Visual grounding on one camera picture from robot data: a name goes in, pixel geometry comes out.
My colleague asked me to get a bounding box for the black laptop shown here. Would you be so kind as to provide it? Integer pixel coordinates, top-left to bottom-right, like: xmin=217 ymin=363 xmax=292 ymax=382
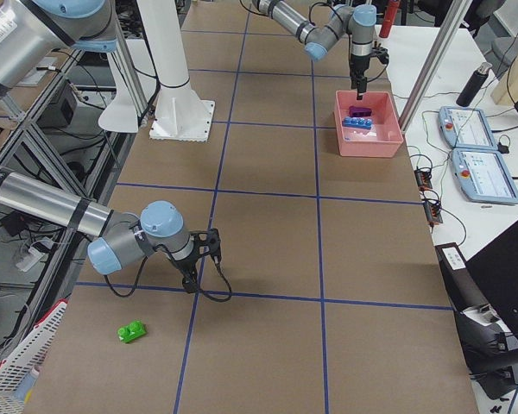
xmin=466 ymin=220 xmax=518 ymax=337

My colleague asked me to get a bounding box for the pink plastic box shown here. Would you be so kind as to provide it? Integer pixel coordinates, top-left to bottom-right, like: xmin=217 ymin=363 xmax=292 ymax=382
xmin=333 ymin=91 xmax=404 ymax=158

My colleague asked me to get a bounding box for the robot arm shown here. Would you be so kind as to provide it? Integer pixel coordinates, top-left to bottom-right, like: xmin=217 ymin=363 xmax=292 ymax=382
xmin=0 ymin=1 xmax=221 ymax=293
xmin=252 ymin=1 xmax=389 ymax=100

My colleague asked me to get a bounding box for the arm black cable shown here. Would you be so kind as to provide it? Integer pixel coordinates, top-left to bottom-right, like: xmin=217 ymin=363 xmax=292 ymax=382
xmin=103 ymin=243 xmax=234 ymax=302

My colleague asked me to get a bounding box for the green block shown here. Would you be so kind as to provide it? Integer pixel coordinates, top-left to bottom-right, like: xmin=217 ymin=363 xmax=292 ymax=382
xmin=117 ymin=320 xmax=147 ymax=343

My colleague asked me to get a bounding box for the long blue block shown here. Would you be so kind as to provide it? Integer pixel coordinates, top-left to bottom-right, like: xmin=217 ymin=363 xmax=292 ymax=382
xmin=342 ymin=116 xmax=373 ymax=132

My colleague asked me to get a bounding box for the teach pendant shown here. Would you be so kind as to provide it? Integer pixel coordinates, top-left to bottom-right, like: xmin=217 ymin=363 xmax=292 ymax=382
xmin=438 ymin=106 xmax=497 ymax=150
xmin=451 ymin=147 xmax=518 ymax=205

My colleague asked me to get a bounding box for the red bottle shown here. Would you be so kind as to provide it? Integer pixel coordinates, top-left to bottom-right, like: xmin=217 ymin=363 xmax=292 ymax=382
xmin=378 ymin=0 xmax=401 ymax=39

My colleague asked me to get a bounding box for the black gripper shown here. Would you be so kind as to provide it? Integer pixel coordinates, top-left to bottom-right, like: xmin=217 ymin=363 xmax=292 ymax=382
xmin=349 ymin=41 xmax=389 ymax=100
xmin=166 ymin=228 xmax=221 ymax=294

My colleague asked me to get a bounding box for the upper teach pendant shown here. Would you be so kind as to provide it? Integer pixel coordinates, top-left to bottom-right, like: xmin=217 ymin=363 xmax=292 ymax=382
xmin=438 ymin=106 xmax=497 ymax=150

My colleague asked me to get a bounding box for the white plastic basket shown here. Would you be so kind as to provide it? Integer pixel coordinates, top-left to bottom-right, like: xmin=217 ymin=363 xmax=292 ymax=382
xmin=0 ymin=299 xmax=67 ymax=413

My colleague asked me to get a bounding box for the purple block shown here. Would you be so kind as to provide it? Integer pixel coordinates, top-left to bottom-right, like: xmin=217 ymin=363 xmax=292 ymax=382
xmin=348 ymin=105 xmax=372 ymax=118

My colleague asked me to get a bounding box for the black water bottle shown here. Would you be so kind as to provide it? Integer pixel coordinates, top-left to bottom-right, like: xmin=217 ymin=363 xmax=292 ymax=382
xmin=456 ymin=61 xmax=492 ymax=107

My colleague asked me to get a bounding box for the aluminium frame post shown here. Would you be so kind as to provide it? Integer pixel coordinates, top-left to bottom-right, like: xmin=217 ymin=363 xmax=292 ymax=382
xmin=399 ymin=0 xmax=472 ymax=133

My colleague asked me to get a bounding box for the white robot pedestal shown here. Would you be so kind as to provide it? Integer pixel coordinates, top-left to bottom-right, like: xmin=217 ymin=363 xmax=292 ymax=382
xmin=137 ymin=0 xmax=215 ymax=142

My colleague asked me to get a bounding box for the lower teach pendant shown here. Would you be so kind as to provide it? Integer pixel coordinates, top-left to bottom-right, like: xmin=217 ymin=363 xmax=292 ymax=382
xmin=451 ymin=147 xmax=518 ymax=205

